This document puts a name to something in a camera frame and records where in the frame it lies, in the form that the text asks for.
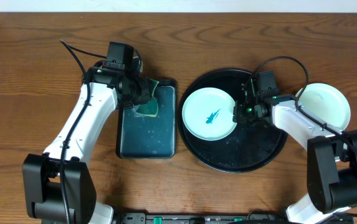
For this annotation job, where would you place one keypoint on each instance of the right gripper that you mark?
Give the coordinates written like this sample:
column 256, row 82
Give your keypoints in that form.
column 238, row 115

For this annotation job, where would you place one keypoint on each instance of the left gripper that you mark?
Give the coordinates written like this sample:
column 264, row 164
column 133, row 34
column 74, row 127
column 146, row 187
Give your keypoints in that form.
column 145, row 91

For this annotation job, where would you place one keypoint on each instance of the green yellow scrub sponge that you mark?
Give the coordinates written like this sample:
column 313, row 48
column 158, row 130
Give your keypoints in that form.
column 150, row 109

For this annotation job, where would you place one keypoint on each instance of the pale green plate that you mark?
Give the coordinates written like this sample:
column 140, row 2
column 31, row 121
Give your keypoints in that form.
column 327, row 103
column 208, row 114

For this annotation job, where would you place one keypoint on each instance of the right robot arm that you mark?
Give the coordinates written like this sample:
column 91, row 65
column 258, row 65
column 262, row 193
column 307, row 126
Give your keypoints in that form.
column 331, row 152

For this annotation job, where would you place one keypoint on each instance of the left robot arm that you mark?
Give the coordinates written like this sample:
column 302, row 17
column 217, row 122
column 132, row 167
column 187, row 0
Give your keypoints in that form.
column 57, row 184

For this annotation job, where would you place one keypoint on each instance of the round black serving tray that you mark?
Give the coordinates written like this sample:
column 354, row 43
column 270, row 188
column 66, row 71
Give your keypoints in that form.
column 250, row 146

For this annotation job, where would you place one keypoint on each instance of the black rectangular water tray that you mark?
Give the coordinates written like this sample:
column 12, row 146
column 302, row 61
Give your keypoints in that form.
column 145, row 137

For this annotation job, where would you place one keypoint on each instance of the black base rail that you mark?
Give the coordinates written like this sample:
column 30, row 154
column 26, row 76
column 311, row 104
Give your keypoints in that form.
column 256, row 216

